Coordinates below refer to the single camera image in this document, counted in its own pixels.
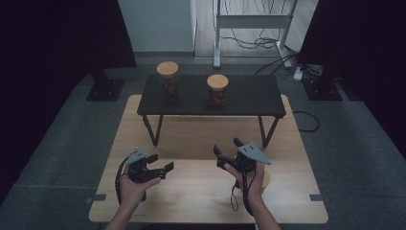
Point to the small glass jar wooden lid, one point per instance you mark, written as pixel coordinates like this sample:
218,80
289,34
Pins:
217,89

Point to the dark curtain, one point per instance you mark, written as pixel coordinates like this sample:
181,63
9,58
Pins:
367,48
48,64

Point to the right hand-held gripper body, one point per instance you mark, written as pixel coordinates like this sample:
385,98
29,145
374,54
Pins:
249,156

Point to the white metal stand frame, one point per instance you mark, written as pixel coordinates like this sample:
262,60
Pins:
253,21

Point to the person's right hand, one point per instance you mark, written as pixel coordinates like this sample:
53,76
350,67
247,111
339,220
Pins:
252,182

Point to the grey tape strip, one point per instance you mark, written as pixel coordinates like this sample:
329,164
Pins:
95,198

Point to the tall glass jar wooden lid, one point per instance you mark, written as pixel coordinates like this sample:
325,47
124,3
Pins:
169,81

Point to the person's left hand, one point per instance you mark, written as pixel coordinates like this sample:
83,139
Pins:
134,191

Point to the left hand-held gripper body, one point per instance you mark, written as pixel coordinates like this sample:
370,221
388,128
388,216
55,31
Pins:
142,169

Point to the white power strip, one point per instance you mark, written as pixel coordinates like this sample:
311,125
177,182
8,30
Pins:
298,74

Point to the white partition panel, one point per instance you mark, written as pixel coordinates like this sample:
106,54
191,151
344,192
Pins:
156,25

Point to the black stand base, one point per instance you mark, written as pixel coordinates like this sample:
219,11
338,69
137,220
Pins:
105,89
322,89

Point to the black raised shelf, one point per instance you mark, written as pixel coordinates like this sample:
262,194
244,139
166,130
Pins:
245,96

